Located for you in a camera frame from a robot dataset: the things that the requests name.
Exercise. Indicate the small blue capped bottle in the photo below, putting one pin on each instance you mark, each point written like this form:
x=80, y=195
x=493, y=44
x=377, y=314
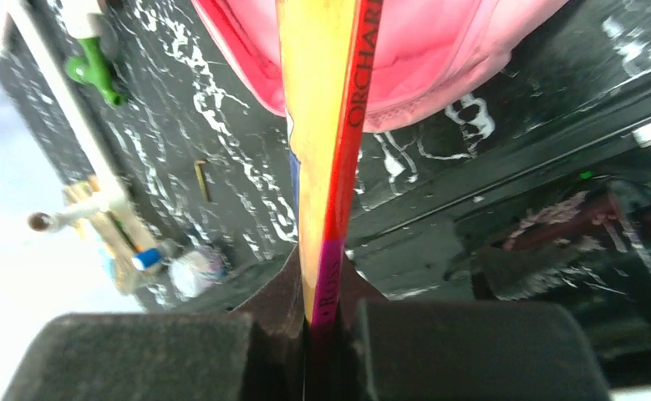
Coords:
x=144, y=260

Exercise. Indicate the orange Othello book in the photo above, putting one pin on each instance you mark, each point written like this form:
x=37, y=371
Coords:
x=327, y=55

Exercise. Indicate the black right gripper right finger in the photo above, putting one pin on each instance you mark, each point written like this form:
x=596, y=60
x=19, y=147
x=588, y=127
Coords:
x=427, y=350

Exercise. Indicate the pink student backpack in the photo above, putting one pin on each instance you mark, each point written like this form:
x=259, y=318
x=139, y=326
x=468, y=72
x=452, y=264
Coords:
x=429, y=53

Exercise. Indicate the white PVC pipe frame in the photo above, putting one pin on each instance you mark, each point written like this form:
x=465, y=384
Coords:
x=81, y=18

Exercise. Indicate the orange book under Treehouse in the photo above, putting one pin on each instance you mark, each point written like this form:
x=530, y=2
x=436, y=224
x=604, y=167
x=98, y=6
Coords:
x=119, y=233

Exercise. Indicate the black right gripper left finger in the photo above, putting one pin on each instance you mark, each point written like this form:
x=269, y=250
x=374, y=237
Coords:
x=253, y=352

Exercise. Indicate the bent brown allen key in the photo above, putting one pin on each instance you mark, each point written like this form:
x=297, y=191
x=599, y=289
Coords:
x=199, y=167

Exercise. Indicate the clear plastic cup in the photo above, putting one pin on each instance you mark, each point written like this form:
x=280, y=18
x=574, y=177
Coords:
x=197, y=271

